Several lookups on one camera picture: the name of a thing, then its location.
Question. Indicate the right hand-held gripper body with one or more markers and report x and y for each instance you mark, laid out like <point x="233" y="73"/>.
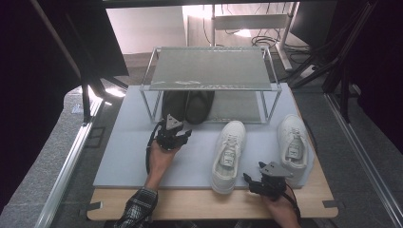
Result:
<point x="271" y="186"/>

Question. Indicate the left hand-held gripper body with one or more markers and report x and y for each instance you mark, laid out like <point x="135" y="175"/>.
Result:
<point x="168" y="137"/>

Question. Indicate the black shoe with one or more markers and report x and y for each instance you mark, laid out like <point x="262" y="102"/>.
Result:
<point x="174" y="104"/>
<point x="199" y="106"/>

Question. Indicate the white sneaker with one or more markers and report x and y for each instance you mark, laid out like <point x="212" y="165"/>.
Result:
<point x="233" y="133"/>
<point x="293" y="126"/>

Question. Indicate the metal shoe rack grey shelves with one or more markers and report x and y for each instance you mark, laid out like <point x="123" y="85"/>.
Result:
<point x="209" y="68"/>

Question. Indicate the person's left hand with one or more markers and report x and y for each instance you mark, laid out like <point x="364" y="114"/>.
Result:
<point x="160" y="161"/>

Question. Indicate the person's right hand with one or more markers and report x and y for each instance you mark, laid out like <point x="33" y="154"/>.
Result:
<point x="283" y="210"/>

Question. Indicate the pale blue mat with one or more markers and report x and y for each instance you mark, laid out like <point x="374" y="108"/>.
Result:
<point x="126" y="158"/>

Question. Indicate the black tape strip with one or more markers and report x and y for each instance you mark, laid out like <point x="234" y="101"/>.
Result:
<point x="94" y="206"/>
<point x="330" y="204"/>

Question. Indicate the black stand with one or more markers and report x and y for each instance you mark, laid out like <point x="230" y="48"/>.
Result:
<point x="85" y="101"/>

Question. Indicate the black tripod stands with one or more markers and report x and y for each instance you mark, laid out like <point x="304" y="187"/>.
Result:
<point x="345" y="88"/>

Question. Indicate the black monitor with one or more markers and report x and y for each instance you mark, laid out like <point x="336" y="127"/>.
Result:
<point x="313" y="22"/>

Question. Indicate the aluminium rail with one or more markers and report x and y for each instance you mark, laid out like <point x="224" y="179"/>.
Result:
<point x="68" y="171"/>
<point x="364" y="158"/>

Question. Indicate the white metal desk frame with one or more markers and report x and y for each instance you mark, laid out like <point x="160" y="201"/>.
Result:
<point x="250" y="21"/>

